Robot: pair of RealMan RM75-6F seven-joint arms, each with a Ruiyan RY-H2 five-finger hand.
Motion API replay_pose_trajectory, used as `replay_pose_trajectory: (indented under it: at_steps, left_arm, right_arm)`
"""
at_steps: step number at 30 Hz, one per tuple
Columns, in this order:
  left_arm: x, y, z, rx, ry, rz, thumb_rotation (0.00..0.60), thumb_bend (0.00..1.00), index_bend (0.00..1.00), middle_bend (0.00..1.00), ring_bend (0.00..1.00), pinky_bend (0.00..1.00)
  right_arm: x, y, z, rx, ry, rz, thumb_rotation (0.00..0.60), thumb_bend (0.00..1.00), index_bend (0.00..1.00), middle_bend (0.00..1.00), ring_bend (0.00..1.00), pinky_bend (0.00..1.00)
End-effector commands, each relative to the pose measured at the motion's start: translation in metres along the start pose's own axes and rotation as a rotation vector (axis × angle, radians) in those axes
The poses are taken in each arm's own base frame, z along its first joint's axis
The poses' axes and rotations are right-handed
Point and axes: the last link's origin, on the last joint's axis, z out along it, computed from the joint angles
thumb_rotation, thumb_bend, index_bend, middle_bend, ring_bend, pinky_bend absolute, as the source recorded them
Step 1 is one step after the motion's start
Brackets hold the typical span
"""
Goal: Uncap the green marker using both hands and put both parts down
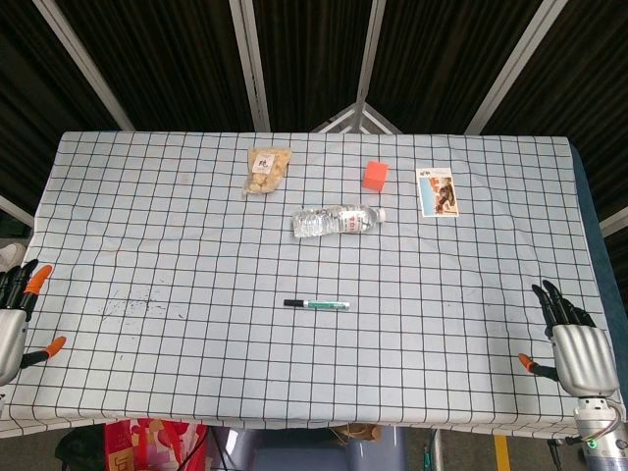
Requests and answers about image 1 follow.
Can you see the brown paper bag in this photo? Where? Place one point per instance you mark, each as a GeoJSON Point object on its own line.
{"type": "Point", "coordinates": [358, 433]}

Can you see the orange cube block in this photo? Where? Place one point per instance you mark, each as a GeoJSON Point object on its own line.
{"type": "Point", "coordinates": [375, 175]}

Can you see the red shopping bag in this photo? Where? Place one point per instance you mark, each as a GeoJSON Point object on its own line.
{"type": "Point", "coordinates": [152, 446]}

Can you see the picture card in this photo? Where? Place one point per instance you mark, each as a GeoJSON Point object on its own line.
{"type": "Point", "coordinates": [438, 192]}

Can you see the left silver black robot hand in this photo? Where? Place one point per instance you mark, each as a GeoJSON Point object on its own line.
{"type": "Point", "coordinates": [11, 333]}

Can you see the black marker cap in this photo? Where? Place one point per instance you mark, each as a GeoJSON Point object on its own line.
{"type": "Point", "coordinates": [293, 303]}

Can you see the blue plastic chair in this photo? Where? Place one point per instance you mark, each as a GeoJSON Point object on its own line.
{"type": "Point", "coordinates": [294, 456]}

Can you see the clear bag of snacks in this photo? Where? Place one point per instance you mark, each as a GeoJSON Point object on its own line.
{"type": "Point", "coordinates": [265, 172]}

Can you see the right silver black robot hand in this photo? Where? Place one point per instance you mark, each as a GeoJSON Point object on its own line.
{"type": "Point", "coordinates": [584, 358]}

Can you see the white metal partition post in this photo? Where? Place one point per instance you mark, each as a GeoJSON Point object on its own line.
{"type": "Point", "coordinates": [250, 64]}
{"type": "Point", "coordinates": [515, 64]}
{"type": "Point", "coordinates": [83, 59]}
{"type": "Point", "coordinates": [370, 49]}

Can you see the white sneaker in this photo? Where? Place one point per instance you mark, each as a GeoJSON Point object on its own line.
{"type": "Point", "coordinates": [11, 254]}

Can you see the green white marker pen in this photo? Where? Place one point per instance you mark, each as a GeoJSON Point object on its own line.
{"type": "Point", "coordinates": [326, 305]}

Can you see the clear plastic water bottle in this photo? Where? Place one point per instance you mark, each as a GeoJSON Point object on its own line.
{"type": "Point", "coordinates": [324, 222]}

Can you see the light blue checkered tablecloth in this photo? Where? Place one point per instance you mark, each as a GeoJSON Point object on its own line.
{"type": "Point", "coordinates": [196, 275]}

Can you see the white metal frame foot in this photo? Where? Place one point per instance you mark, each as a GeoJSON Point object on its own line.
{"type": "Point", "coordinates": [343, 119]}

